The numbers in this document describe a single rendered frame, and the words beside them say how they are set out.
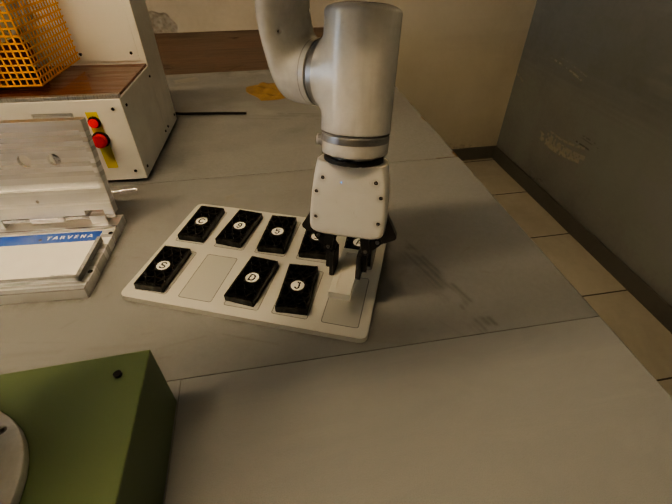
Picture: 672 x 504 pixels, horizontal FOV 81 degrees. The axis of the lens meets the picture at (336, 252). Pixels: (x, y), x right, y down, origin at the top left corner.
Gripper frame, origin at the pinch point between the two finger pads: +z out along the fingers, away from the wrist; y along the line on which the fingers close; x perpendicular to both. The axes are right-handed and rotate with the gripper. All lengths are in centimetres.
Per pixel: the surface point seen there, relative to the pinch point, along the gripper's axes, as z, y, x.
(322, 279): 7.0, -4.7, 4.8
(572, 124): 9, 87, 195
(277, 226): 3.7, -16.2, 15.1
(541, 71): -14, 71, 227
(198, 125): -3, -56, 59
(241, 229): 4.2, -22.5, 12.8
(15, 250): 7, -59, -1
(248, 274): 6.4, -16.5, 1.9
